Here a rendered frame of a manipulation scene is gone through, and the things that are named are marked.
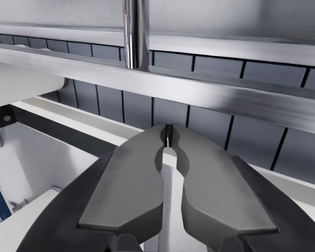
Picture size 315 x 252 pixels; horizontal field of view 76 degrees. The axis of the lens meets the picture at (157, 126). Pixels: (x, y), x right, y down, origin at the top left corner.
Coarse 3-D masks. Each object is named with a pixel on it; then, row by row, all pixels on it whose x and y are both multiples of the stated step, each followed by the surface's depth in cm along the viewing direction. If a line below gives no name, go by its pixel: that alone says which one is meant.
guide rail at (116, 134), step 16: (48, 112) 24; (64, 112) 24; (80, 112) 24; (80, 128) 22; (96, 128) 21; (112, 128) 21; (128, 128) 21; (272, 176) 15; (288, 192) 13; (304, 192) 13; (304, 208) 13
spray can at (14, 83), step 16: (48, 48) 24; (0, 64) 19; (0, 80) 19; (16, 80) 20; (32, 80) 22; (48, 80) 23; (64, 80) 25; (0, 96) 20; (16, 96) 21; (32, 96) 23
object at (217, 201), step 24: (192, 144) 10; (216, 144) 11; (192, 168) 9; (216, 168) 9; (192, 192) 8; (216, 192) 8; (240, 192) 8; (192, 216) 7; (216, 216) 7; (240, 216) 7; (264, 216) 7; (216, 240) 7
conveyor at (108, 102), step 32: (160, 64) 18; (192, 64) 17; (224, 64) 15; (256, 64) 14; (288, 64) 16; (64, 96) 27; (96, 96) 24; (128, 96) 21; (192, 128) 19; (224, 128) 17; (256, 128) 16; (288, 128) 15; (256, 160) 17; (288, 160) 16
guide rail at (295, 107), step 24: (0, 48) 15; (24, 48) 15; (48, 72) 13; (72, 72) 12; (96, 72) 11; (120, 72) 10; (144, 72) 9; (168, 72) 9; (192, 72) 9; (168, 96) 9; (192, 96) 9; (216, 96) 8; (240, 96) 8; (264, 96) 7; (288, 96) 7; (312, 96) 7; (264, 120) 7; (288, 120) 7; (312, 120) 7
